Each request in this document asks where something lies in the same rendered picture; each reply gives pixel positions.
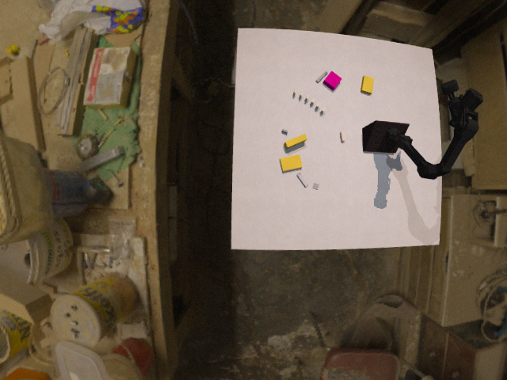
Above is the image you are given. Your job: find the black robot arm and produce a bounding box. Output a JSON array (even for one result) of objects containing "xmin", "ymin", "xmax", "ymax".
[{"xmin": 386, "ymin": 88, "xmax": 483, "ymax": 180}]

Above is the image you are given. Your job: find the magenta block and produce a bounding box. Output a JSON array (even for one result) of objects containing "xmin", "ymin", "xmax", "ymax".
[{"xmin": 322, "ymin": 71, "xmax": 342, "ymax": 91}]

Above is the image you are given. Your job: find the yellow rectangular block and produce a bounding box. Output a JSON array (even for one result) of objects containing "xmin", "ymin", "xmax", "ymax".
[
  {"xmin": 360, "ymin": 75, "xmax": 374, "ymax": 95},
  {"xmin": 280, "ymin": 155, "xmax": 303, "ymax": 171},
  {"xmin": 284, "ymin": 134, "xmax": 307, "ymax": 150}
]

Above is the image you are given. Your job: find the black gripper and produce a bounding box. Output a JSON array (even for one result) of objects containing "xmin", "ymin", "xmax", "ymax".
[{"xmin": 441, "ymin": 79, "xmax": 461, "ymax": 111}]

